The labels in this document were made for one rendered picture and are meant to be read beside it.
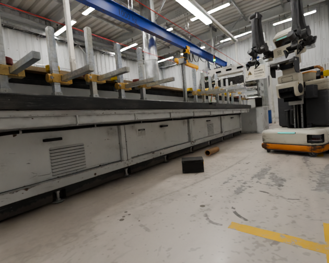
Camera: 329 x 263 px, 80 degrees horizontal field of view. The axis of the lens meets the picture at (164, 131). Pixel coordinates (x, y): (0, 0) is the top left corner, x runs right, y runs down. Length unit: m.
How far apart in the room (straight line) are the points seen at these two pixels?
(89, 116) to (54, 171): 0.45
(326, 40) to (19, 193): 11.69
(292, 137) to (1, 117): 2.48
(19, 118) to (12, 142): 0.26
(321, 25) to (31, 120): 11.70
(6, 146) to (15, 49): 7.92
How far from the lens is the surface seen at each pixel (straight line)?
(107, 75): 1.39
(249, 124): 5.39
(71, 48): 2.63
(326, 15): 12.09
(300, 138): 2.51
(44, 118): 1.30
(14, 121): 1.26
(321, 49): 11.71
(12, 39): 9.34
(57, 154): 1.56
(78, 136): 1.64
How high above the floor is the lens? 0.50
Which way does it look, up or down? 3 degrees down
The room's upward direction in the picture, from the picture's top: 5 degrees counter-clockwise
